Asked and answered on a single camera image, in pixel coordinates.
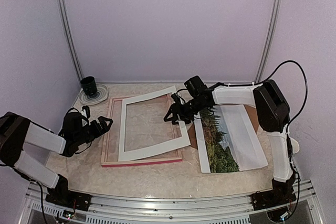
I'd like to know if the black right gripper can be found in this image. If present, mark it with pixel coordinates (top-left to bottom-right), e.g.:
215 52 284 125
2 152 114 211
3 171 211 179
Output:
163 97 207 124

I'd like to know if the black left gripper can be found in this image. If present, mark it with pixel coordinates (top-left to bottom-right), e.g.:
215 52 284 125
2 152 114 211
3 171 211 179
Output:
74 116 112 145

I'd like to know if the white mat board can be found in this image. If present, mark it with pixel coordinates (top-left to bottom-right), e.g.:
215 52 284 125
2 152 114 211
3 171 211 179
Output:
118 86 191 161

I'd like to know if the pink wooden picture frame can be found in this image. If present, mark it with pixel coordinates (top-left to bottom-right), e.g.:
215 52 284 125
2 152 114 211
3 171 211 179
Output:
101 97 183 168

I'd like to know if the landscape photo print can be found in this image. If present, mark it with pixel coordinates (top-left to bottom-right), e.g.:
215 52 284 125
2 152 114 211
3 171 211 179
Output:
194 105 268 174

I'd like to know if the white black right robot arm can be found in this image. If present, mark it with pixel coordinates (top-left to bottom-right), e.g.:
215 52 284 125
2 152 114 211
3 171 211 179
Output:
163 76 299 210

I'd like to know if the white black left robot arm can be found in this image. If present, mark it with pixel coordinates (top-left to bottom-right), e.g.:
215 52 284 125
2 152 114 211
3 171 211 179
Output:
1 105 113 211

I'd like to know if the grey spiral ceramic plate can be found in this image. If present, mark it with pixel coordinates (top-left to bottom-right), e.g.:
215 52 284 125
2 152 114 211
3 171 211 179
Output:
79 83 109 106

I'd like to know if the dark green speckled cup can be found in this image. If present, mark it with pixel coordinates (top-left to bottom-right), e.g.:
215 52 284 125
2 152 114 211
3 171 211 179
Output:
80 76 98 96

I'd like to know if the brown cardboard backing board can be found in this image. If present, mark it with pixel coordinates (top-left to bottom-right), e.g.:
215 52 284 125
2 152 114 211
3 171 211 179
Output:
187 105 259 150

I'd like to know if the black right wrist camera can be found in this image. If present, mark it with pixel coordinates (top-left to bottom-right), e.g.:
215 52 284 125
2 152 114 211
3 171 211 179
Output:
171 76 208 103

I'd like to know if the right aluminium corner post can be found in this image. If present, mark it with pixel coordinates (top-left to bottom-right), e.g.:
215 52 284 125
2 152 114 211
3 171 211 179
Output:
255 0 281 83

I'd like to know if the aluminium corner post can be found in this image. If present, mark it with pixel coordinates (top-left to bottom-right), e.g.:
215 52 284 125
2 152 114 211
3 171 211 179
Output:
255 0 281 83
57 0 83 82

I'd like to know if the aluminium front rail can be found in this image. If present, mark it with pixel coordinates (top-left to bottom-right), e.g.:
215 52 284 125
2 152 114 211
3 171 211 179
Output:
19 179 323 224

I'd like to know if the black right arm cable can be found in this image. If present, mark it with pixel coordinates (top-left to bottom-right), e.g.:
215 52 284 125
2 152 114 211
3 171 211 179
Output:
258 60 308 209

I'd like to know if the left aluminium corner post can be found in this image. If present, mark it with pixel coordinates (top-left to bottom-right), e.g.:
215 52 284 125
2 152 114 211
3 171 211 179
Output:
57 0 83 82

